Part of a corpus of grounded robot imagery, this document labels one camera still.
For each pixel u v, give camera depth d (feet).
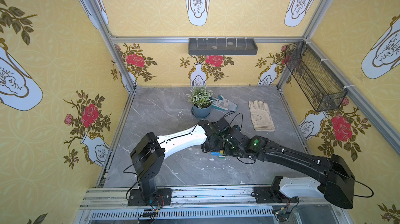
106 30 2.86
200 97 2.96
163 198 2.37
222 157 2.75
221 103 3.60
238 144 1.95
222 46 3.02
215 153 2.38
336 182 1.30
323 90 2.72
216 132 1.97
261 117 3.38
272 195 2.17
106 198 2.45
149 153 1.44
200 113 3.16
